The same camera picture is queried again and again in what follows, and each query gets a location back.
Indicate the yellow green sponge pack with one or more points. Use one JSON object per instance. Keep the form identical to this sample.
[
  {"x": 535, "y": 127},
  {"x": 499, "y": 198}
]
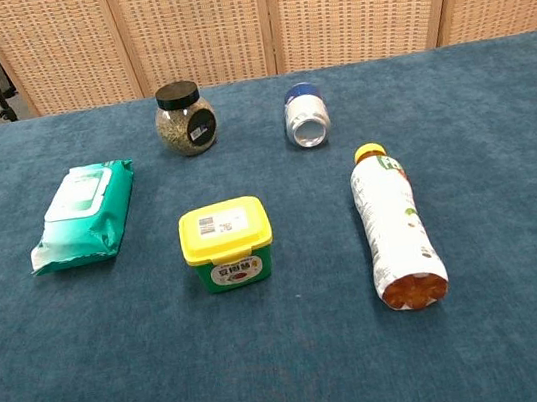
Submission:
[{"x": 224, "y": 228}]

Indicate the blue and white drink can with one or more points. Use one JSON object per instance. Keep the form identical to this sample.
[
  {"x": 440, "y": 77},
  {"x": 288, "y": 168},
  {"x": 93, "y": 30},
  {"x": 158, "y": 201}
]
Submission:
[{"x": 306, "y": 114}]

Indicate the round glass jar black lid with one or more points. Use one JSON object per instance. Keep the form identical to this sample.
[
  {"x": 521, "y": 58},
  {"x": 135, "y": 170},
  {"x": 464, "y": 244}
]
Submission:
[{"x": 182, "y": 128}]

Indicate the white-labelled bottle yellow cap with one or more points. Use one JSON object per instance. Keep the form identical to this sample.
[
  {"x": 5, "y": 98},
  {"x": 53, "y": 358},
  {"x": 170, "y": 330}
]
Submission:
[{"x": 393, "y": 223}]

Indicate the blue table mat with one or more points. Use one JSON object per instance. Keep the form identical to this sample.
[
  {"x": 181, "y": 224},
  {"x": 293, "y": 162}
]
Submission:
[{"x": 292, "y": 359}]

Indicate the green wet wipes pack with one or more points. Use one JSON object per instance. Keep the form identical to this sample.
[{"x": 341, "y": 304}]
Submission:
[{"x": 83, "y": 213}]

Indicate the wicker folding screen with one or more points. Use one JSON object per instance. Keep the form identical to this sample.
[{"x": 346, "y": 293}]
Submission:
[{"x": 196, "y": 19}]

